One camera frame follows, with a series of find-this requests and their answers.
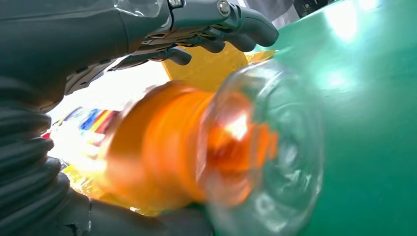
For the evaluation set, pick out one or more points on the large yellow film-wrapped box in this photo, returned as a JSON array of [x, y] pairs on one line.
[[81, 182]]

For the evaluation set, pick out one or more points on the small yellow film-wrapped box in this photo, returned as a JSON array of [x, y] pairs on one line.
[[208, 71]]

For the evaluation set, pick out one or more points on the green table mat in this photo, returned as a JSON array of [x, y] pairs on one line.
[[368, 130]]

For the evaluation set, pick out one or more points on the orange detergent bottle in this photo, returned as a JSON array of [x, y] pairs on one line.
[[156, 146]]

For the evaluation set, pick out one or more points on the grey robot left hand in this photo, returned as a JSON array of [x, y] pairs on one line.
[[65, 32]]

